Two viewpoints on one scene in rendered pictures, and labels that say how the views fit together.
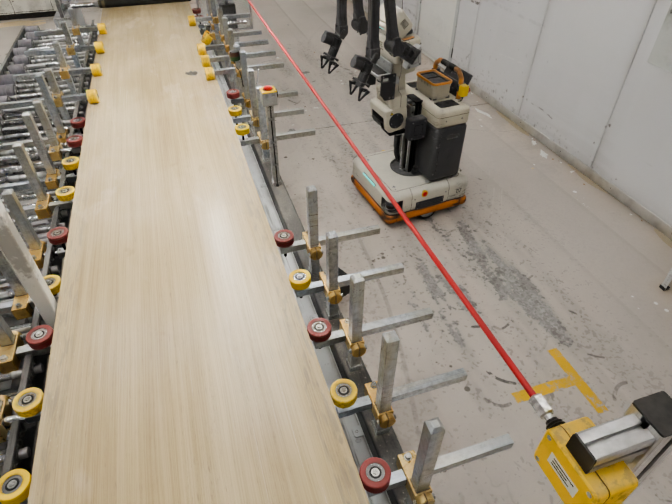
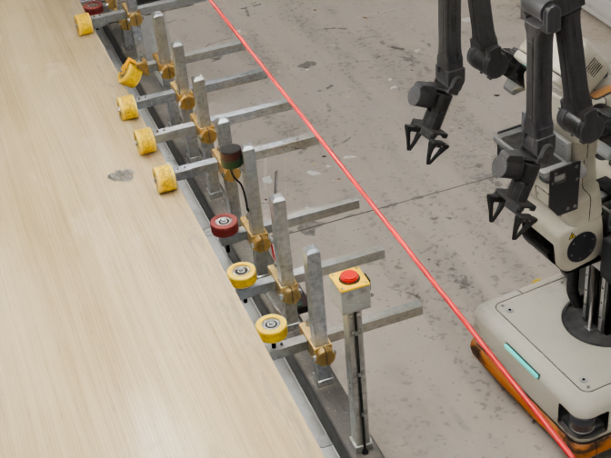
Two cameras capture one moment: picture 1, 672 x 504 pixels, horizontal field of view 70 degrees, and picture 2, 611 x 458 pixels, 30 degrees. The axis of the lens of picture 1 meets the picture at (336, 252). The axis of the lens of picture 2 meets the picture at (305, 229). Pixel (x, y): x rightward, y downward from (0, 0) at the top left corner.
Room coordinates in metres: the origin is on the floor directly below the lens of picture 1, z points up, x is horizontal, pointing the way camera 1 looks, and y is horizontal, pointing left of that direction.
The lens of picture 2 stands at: (0.22, 0.38, 2.75)
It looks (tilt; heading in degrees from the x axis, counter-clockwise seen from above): 35 degrees down; 1
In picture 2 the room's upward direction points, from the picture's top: 5 degrees counter-clockwise
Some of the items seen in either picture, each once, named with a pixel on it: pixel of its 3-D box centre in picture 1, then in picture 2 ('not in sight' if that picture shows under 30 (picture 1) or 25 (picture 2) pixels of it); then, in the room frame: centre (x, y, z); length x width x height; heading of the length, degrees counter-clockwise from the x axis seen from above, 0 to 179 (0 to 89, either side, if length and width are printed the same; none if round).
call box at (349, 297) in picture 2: (268, 97); (350, 292); (2.21, 0.32, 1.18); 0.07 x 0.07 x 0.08; 18
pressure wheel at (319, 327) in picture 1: (319, 336); not in sight; (1.03, 0.06, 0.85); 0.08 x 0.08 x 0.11
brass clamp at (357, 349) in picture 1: (352, 337); not in sight; (1.05, -0.06, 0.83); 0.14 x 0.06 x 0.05; 18
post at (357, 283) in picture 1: (355, 329); not in sight; (1.03, -0.06, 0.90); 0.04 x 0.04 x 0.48; 18
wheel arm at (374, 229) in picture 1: (330, 239); not in sight; (1.57, 0.02, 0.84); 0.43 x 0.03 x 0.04; 108
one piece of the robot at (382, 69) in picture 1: (379, 75); (540, 160); (2.98, -0.27, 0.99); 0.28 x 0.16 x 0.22; 24
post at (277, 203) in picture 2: (254, 109); (285, 269); (2.69, 0.48, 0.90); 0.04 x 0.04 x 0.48; 18
